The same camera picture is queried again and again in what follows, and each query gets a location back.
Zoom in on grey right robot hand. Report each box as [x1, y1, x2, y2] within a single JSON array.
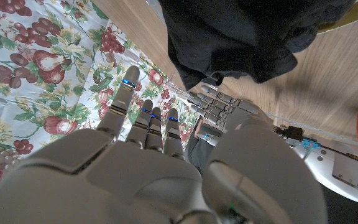
[[0, 65, 329, 224]]

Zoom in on black shorts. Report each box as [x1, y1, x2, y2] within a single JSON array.
[[158, 0, 357, 91]]

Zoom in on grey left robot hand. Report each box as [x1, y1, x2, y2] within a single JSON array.
[[187, 84, 275, 147]]

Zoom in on floral fruit print backdrop cloth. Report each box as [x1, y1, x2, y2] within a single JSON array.
[[0, 0, 201, 200]]

